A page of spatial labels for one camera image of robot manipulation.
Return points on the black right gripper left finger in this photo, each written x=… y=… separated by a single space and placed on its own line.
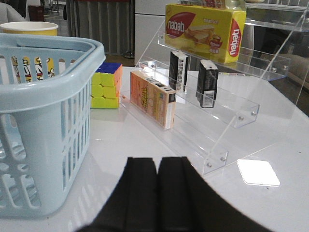
x=132 y=206

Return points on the colourful Rubik's cube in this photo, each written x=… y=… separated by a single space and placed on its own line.
x=105 y=86

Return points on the black tissue pack front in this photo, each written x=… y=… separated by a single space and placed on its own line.
x=207 y=83

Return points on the clear acrylic shelf right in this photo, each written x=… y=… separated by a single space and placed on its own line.
x=255 y=115

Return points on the light blue plastic basket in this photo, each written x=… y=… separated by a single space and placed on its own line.
x=45 y=96

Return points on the black tissue pack rear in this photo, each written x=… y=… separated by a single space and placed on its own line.
x=178 y=67

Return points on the orange snack box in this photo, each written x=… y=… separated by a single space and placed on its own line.
x=155 y=99

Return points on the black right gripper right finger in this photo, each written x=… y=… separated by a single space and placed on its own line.
x=188 y=204

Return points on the yellow Nabati wafer box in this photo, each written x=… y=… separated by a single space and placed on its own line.
x=209 y=32

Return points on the black tissue pack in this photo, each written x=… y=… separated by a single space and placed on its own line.
x=178 y=67
x=207 y=83

